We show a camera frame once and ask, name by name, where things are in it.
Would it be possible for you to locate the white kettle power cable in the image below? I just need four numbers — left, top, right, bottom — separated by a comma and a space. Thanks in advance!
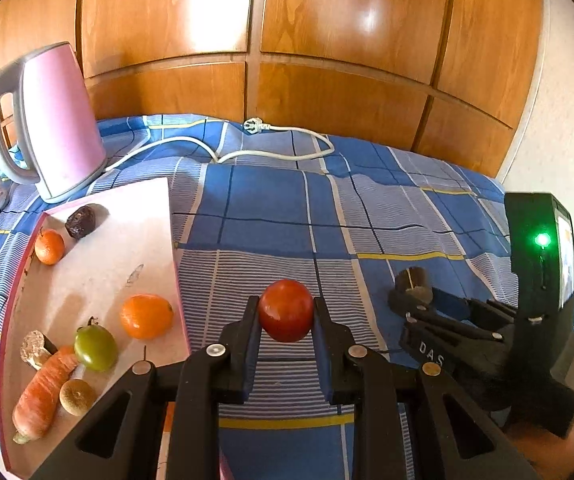
102, 116, 337, 174

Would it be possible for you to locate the blue plaid tablecloth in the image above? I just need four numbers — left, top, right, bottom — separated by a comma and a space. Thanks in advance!
0, 116, 518, 479

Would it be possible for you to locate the person right hand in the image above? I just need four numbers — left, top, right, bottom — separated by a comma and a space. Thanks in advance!
504, 422, 574, 479

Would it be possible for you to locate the pink rimmed white tray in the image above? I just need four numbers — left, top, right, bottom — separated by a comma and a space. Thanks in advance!
0, 177, 191, 479

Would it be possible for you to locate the small orange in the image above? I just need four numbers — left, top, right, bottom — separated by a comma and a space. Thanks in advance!
119, 294, 174, 340

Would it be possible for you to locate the wooden wardrobe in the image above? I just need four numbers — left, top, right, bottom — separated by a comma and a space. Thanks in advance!
0, 0, 543, 177

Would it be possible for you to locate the red tomato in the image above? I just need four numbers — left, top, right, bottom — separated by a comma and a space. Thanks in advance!
258, 280, 314, 344

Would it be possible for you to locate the large orange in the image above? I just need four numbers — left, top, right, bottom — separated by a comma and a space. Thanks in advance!
163, 402, 175, 434

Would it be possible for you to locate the orange carrot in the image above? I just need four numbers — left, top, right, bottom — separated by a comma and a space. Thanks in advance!
12, 346, 78, 443

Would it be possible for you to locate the dark wrinkled passion fruit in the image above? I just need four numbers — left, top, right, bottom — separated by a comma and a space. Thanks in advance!
64, 205, 96, 240

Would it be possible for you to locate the pink electric kettle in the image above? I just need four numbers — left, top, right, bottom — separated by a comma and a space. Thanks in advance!
0, 41, 107, 204

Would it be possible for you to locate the small eggplant chunk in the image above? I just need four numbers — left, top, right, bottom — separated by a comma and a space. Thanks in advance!
20, 330, 58, 370

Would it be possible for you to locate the large dark eggplant chunk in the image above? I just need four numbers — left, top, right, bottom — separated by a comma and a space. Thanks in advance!
394, 266, 434, 304

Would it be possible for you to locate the beige round fruit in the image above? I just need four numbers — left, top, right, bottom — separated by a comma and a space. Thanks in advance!
59, 379, 97, 417

